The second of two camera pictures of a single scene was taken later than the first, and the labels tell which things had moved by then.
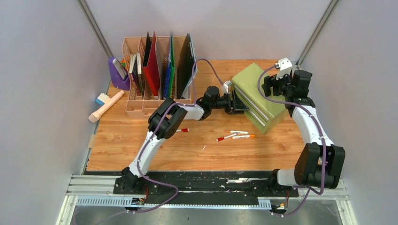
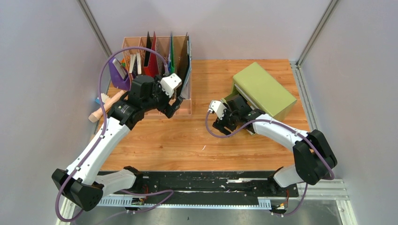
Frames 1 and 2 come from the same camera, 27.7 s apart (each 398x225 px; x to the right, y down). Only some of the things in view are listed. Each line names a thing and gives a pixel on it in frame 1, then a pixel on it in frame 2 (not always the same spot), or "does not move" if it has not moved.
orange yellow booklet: x=132 y=60 -> x=128 y=59
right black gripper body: x=281 y=86 -> x=229 y=120
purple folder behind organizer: x=119 y=75 does not move
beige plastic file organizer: x=159 y=68 does not move
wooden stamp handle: x=94 y=117 does not move
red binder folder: x=151 y=71 does not move
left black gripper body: x=224 y=102 -> x=159 y=99
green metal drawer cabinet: x=262 y=112 does not move
